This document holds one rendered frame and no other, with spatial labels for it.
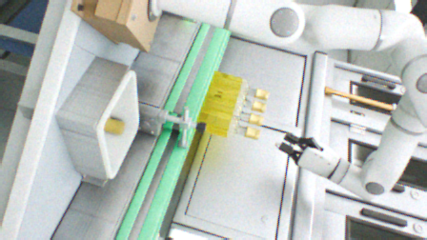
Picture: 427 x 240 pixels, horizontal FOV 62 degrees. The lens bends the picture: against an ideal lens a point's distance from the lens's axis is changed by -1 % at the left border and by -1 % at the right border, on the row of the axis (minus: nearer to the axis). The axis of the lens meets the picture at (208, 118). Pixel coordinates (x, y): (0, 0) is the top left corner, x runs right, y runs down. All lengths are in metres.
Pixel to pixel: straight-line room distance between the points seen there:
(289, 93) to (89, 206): 0.91
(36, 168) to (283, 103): 0.99
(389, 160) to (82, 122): 0.72
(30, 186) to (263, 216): 0.67
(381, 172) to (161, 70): 0.64
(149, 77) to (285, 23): 0.43
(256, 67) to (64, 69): 0.99
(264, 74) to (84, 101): 0.95
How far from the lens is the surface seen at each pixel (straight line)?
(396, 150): 0.98
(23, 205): 0.75
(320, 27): 0.77
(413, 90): 0.82
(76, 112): 0.71
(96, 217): 0.90
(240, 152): 1.22
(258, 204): 1.14
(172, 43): 1.11
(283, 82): 1.52
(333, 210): 1.27
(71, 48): 0.72
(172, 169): 0.96
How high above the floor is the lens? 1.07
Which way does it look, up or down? 4 degrees down
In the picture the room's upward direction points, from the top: 106 degrees clockwise
